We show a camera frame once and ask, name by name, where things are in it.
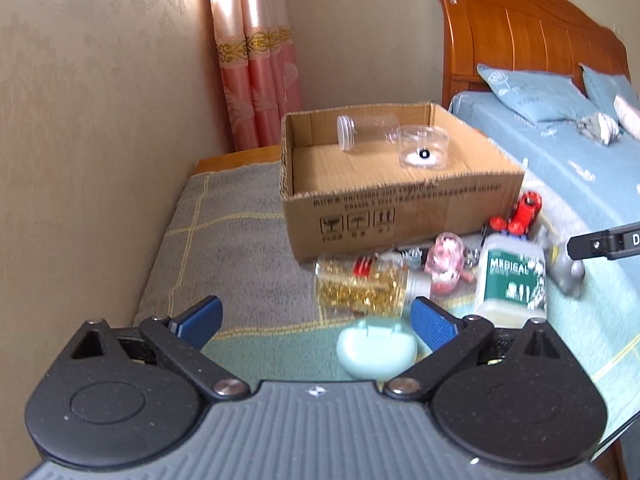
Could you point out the small white black round item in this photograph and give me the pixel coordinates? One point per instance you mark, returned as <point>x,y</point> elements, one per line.
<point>424,154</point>

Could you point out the white cloth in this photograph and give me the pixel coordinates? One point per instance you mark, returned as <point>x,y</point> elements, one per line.
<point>630,115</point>

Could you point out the clear round plastic container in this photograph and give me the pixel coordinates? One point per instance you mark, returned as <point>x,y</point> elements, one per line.
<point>425,137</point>

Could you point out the blue floral pillow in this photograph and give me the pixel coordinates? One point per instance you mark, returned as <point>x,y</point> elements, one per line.
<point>607,87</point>
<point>535,92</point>

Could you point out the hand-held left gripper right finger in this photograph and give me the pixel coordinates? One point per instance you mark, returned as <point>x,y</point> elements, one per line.
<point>432,322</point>

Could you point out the pink patterned curtain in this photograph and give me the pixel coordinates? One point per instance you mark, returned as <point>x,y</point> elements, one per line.
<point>255,60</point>

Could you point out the pink plastic toy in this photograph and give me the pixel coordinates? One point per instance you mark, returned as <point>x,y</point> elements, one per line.
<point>445,260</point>

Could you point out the grey checked blanket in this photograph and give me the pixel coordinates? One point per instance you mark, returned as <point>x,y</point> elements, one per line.
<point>225,240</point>

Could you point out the white bottle with green label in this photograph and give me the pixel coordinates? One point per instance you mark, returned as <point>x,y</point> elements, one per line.
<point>505,280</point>

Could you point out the mint green plastic case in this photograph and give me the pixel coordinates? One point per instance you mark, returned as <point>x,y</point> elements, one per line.
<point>370,350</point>

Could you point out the red toy robot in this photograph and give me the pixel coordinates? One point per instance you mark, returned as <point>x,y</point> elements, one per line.
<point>525,210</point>

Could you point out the black correction tape dispenser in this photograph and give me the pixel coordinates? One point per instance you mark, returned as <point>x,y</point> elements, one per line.
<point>412,254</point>

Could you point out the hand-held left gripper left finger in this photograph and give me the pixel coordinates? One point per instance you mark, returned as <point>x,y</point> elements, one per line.
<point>200,317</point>

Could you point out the clear bottle of yellow capsules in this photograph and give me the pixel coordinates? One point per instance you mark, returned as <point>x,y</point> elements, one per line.
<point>360,290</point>

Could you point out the blue floral bed sheet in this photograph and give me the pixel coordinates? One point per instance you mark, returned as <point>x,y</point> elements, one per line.
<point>565,170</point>

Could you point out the brown cardboard box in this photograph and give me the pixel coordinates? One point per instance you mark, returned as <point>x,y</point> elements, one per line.
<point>400,205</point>

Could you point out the wooden bedside table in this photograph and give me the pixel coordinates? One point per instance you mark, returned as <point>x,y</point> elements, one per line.
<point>235,157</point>

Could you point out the clear plastic jar with lid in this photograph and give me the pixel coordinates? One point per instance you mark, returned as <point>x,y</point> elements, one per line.
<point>370,130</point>

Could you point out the black cube with red buttons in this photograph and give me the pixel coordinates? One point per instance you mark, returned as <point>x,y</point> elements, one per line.
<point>500,223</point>

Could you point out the grey crumpled cloth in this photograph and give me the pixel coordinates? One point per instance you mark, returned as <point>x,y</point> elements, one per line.
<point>600,127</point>

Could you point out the wooden bed headboard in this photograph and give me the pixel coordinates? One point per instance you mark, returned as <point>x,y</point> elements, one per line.
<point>525,35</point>

